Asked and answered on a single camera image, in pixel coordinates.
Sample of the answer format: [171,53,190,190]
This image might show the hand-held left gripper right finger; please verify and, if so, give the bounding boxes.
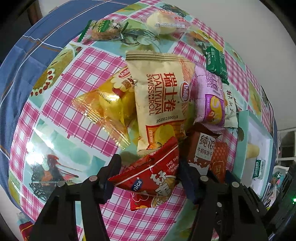
[178,159,278,241]

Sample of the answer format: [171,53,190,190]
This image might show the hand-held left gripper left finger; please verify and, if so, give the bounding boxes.
[30,153,122,241]

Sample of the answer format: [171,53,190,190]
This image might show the brown milk biscuit packet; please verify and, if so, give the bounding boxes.
[186,123,222,179]

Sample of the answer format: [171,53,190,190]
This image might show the red snack packet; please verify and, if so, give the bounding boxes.
[108,137,183,211]

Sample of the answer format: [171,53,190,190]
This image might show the orange patterned snack packet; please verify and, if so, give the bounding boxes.
[209,141,229,183]

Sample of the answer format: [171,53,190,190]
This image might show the yellow clear cake packet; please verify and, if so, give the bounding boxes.
[72,67,137,150]

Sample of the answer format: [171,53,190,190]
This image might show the purple roll cake packet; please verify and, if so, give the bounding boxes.
[193,65,226,131]

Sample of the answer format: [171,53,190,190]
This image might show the white snack packet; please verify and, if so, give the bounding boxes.
[221,85,238,128]

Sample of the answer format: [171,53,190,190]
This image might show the white box tray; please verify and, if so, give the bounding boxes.
[232,110,274,200]

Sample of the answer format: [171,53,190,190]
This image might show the beige roll cake packet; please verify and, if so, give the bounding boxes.
[125,51,196,156]

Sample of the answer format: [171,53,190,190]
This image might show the green cracker packet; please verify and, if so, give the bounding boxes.
[77,19,130,42]

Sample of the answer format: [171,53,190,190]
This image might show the light green snack packet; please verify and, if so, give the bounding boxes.
[252,158,266,180]

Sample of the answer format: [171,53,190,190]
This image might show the pale yellow cake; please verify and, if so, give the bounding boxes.
[246,142,260,160]

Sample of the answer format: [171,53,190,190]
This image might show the pile of colourful items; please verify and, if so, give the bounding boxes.
[262,167,287,207]

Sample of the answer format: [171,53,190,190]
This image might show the red plastic bag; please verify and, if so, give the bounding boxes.
[17,212,35,241]

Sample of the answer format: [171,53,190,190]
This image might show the white shelf unit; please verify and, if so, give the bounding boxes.
[276,128,296,167]

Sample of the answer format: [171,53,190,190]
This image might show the dark green snack packet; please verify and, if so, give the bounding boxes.
[202,44,230,85]

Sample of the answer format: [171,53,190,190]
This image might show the blue bed sheet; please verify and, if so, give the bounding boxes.
[0,0,281,209]

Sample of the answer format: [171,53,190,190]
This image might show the clear packet with pale bun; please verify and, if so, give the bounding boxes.
[146,9,192,35]

